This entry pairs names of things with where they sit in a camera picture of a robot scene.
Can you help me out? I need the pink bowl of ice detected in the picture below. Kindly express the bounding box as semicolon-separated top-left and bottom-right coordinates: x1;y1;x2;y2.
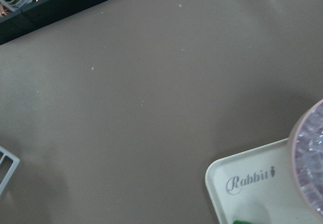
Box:
287;100;322;218

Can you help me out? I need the cream serving tray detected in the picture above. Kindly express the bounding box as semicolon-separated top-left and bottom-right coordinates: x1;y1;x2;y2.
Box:
205;139;322;223

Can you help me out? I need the black monitor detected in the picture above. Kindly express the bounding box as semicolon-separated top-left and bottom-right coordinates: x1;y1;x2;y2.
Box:
1;0;108;44

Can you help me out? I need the green lime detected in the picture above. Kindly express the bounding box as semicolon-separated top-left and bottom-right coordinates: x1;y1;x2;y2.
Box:
232;220;253;224

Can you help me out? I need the pastel cup rack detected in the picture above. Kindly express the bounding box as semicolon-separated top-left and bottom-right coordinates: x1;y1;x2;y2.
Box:
0;146;20;195

